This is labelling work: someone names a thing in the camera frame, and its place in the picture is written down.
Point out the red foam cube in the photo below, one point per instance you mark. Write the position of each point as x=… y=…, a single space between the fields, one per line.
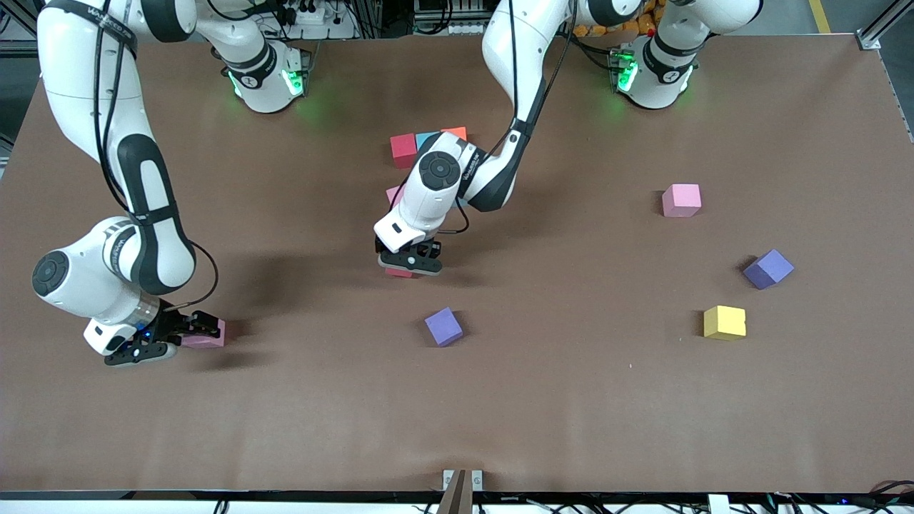
x=398 y=273
x=403 y=150

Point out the metal table edge bracket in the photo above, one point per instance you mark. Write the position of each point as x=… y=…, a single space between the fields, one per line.
x=448 y=478

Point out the blue foam cube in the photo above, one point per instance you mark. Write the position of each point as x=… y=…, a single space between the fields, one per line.
x=427 y=135

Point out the white plastic box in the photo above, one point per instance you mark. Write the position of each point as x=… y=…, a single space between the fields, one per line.
x=717 y=505

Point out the pink foam cube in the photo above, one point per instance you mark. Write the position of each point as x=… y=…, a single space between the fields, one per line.
x=682 y=201
x=393 y=194
x=213 y=341

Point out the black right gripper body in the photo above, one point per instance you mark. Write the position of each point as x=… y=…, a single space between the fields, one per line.
x=176 y=323

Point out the purple foam cube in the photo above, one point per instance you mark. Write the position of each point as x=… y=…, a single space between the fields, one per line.
x=443 y=328
x=768 y=270

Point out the yellow foam cube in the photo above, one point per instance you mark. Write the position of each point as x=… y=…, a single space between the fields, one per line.
x=725 y=323

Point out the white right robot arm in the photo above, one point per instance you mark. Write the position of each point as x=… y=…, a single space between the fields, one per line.
x=86 y=285

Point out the white power strip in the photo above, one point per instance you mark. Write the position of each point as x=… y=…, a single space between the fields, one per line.
x=314 y=18

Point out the orange foam cube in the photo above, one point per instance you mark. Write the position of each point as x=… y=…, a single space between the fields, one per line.
x=457 y=132

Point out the orange fruit net bag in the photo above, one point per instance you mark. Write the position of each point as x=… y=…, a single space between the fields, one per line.
x=632 y=27

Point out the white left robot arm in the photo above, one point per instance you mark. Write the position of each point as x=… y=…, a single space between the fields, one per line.
x=428 y=200

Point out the white equipment rack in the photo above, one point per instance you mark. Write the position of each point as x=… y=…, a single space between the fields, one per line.
x=457 y=27

